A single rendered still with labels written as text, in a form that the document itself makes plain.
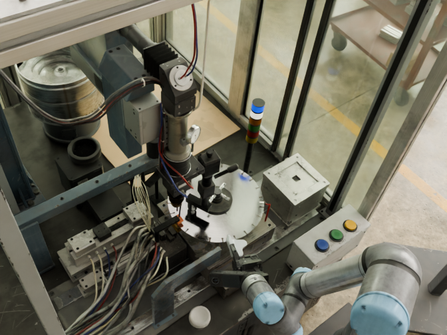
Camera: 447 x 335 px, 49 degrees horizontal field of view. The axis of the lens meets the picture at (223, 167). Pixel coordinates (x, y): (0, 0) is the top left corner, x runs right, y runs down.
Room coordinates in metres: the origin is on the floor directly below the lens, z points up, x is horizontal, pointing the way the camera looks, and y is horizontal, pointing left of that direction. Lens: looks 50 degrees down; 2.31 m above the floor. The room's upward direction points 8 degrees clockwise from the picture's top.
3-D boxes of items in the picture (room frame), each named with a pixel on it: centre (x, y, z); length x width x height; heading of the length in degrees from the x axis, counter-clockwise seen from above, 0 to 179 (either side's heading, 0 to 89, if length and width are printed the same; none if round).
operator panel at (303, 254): (0.95, -0.41, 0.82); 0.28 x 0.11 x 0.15; 133
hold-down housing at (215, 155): (0.91, 0.04, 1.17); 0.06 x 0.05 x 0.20; 124
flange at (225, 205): (0.98, 0.01, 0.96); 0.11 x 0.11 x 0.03
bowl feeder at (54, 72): (1.42, 0.67, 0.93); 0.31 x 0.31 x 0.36
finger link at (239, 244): (0.81, -0.08, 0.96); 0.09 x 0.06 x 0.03; 21
